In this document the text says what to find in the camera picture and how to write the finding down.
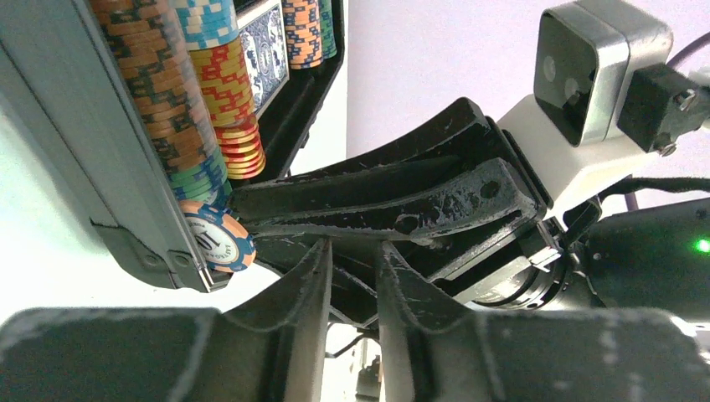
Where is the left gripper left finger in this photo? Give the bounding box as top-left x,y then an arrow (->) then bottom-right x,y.
1,240 -> 332,401

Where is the black poker case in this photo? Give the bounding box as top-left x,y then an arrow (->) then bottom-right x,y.
0,0 -> 346,294

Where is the blue orange chip stack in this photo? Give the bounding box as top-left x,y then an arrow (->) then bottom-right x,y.
170,0 -> 266,180

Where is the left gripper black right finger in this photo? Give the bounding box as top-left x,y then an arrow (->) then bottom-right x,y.
376,242 -> 709,401

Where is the white red poker chip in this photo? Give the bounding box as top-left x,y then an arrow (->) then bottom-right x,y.
178,200 -> 257,273

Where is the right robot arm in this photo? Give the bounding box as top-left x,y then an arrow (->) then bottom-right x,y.
229,98 -> 709,327

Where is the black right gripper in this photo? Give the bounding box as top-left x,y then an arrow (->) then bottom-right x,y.
229,97 -> 605,328

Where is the pink brown chip stack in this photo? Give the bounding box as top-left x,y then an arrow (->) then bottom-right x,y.
281,0 -> 323,70

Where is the purple green chip stack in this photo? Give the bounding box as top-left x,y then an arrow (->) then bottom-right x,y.
318,0 -> 337,59

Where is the blue playing card deck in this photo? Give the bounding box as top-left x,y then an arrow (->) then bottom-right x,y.
237,0 -> 290,116

